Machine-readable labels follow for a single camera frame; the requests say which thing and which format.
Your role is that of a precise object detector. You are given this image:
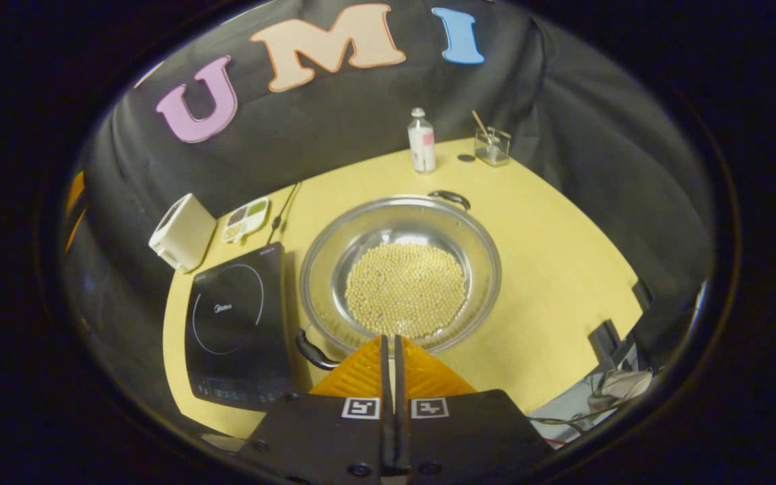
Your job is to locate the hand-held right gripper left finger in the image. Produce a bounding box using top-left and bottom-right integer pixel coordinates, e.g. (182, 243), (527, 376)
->
(235, 335), (397, 485)

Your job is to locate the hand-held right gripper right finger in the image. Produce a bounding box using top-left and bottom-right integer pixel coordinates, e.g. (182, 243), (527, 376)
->
(393, 335), (555, 485)

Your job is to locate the pile of yellow soybeans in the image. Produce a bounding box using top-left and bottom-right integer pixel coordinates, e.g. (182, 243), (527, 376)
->
(344, 242), (468, 340)

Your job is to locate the black induction cooktop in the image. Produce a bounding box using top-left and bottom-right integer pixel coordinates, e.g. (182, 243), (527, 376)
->
(185, 242), (298, 411)

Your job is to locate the stainless steel pot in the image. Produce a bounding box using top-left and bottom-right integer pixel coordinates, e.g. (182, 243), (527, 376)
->
(296, 191), (503, 372)

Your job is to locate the white toaster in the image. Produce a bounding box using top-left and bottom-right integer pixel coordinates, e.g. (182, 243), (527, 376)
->
(149, 193), (218, 273)

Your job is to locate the grey cloth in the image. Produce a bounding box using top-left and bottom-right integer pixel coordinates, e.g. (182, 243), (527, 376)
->
(528, 369), (655, 442)

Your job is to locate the white sectioned snack tray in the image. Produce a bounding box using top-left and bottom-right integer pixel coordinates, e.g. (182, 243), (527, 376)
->
(222, 197), (271, 244)

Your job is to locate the clear bottle pink white label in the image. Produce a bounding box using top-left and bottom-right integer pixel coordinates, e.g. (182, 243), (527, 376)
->
(408, 108), (437, 174)

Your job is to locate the wooden stick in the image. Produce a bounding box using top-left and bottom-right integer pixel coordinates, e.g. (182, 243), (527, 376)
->
(472, 110), (498, 146)

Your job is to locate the black metal frame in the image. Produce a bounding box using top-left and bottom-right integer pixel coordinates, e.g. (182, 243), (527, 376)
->
(587, 280), (655, 373)

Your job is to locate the black cable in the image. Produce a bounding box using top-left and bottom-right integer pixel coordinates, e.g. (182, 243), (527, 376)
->
(266, 181), (303, 247)

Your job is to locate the metal wire basket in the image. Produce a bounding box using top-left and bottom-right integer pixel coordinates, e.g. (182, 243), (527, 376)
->
(474, 127), (512, 167)

